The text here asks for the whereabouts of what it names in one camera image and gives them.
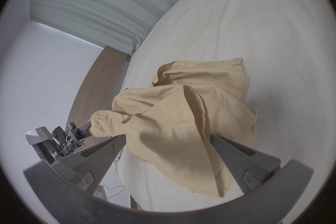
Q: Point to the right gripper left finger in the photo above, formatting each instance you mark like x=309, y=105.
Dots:
x=99, y=160

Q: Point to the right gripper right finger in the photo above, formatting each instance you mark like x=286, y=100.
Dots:
x=236, y=160

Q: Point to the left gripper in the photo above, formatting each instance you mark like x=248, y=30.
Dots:
x=85, y=129

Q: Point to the tan shorts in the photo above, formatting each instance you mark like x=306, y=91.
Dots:
x=170, y=112

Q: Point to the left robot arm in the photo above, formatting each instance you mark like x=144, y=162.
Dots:
x=39, y=135

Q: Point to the bed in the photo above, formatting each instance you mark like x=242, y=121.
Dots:
x=262, y=34

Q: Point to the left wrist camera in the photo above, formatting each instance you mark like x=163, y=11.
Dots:
x=70, y=129

